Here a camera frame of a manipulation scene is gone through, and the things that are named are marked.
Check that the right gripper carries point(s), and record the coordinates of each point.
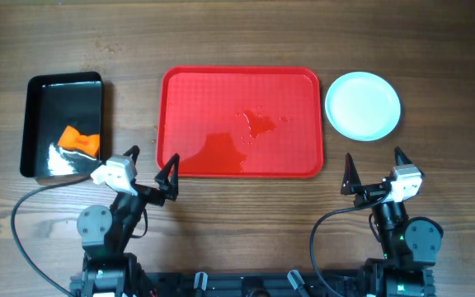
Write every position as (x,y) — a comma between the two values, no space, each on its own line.
(352,185)

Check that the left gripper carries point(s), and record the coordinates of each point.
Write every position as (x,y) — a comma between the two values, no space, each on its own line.
(148,192)

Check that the light blue plate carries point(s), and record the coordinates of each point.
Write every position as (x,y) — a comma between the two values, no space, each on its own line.
(362,106)

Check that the orange sponge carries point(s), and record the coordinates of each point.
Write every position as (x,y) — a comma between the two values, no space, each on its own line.
(72,140)

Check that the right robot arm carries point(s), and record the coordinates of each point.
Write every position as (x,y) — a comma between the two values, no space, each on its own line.
(410,245)

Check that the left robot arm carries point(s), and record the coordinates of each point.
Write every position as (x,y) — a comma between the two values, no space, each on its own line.
(107,269)

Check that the red plastic tray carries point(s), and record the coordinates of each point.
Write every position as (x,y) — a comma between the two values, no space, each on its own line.
(241,121)

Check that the black rectangular water tray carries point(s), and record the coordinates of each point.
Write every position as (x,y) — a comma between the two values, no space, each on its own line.
(55,103)

